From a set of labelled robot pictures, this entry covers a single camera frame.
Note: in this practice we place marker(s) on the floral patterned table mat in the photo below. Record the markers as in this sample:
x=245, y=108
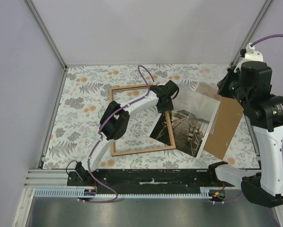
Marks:
x=85, y=97

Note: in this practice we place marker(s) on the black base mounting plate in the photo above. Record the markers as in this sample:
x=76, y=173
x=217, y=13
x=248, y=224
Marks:
x=146, y=181

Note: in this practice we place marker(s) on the brown cardboard backing board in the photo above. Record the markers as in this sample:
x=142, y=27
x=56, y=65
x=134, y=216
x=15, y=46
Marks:
x=225, y=121

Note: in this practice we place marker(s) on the boardwalk landscape photo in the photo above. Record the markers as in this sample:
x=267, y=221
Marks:
x=190, y=132

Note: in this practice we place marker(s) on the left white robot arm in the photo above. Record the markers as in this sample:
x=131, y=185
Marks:
x=114, y=122

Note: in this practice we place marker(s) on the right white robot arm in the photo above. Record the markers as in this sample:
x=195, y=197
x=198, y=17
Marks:
x=264, y=188

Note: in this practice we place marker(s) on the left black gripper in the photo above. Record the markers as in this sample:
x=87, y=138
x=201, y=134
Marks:
x=169, y=107

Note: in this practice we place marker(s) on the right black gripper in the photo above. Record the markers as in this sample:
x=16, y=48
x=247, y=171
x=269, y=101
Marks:
x=223, y=85

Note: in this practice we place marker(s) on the wooden picture frame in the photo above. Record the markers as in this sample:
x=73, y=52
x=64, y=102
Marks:
x=148, y=131

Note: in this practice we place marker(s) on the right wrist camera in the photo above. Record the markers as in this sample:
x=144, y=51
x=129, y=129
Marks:
x=249, y=53

